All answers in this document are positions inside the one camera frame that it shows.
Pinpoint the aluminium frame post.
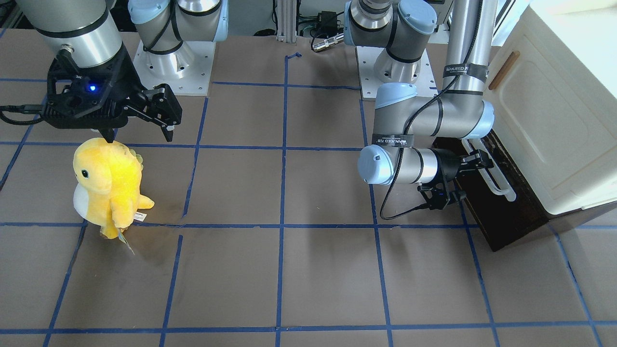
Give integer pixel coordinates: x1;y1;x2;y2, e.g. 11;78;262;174
274;0;298;44

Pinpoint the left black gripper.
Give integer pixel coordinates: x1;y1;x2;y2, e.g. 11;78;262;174
434;148;495;184

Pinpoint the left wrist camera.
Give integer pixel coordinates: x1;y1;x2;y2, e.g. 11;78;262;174
418;185;467;210

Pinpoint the yellow plush toy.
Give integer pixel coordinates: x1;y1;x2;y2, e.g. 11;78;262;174
72;137;155;247

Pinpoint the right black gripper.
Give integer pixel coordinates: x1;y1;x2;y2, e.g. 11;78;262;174
40;46;183;144

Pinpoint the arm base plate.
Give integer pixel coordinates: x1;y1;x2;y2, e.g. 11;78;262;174
355;46;438;101
133;41;216;96

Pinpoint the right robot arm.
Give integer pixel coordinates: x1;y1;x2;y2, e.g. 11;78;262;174
6;0;228;143

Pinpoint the white drawer handle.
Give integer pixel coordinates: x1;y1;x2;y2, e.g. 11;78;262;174
461;139;517;202

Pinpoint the white cabinet box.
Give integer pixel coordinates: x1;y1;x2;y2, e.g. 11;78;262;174
484;0;617;214

